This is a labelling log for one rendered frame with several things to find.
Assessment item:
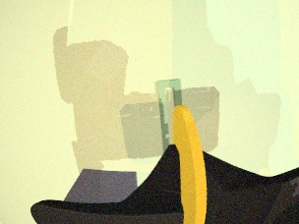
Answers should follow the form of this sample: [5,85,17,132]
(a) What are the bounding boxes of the grey box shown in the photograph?
[63,168,138,203]

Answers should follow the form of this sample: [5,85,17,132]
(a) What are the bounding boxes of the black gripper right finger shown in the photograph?
[202,151,299,224]

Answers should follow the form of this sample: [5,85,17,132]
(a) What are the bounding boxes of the gold coin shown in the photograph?
[173,105,208,224]

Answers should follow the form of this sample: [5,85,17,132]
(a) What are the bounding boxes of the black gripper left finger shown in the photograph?
[30,144,185,224]

